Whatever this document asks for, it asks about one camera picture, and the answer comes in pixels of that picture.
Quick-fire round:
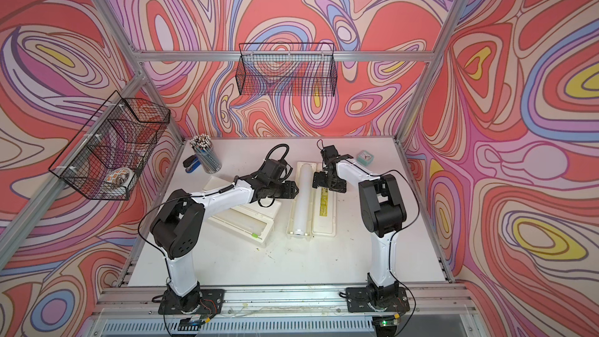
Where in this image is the cream plastic wrap dispenser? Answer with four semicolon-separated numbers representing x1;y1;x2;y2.
208;201;282;247

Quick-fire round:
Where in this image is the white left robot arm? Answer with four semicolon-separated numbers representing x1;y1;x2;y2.
150;179;300;298

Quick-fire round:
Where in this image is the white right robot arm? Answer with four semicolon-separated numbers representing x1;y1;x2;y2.
313;145;410;314

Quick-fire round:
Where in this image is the cup of pencils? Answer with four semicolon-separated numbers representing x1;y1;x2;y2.
190;134;222;174

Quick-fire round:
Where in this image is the tape roll in basket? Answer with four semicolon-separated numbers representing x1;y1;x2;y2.
103;167;134;195

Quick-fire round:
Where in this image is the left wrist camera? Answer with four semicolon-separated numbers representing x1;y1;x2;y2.
257;159;293;183

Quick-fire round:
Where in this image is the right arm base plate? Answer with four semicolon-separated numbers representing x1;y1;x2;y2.
339;285;411;315

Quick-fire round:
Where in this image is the black wire basket back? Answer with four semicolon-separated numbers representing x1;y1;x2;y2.
235;42;338;98

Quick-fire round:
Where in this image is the black wire basket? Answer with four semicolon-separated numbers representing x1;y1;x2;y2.
48;92;171;201
235;42;338;98

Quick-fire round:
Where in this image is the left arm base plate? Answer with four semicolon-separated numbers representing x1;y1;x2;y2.
156;287;226;317

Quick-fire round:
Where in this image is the black wire basket left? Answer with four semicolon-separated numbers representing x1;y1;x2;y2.
48;92;171;201

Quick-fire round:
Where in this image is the aluminium front rail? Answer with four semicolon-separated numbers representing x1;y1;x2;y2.
81;283;490;336

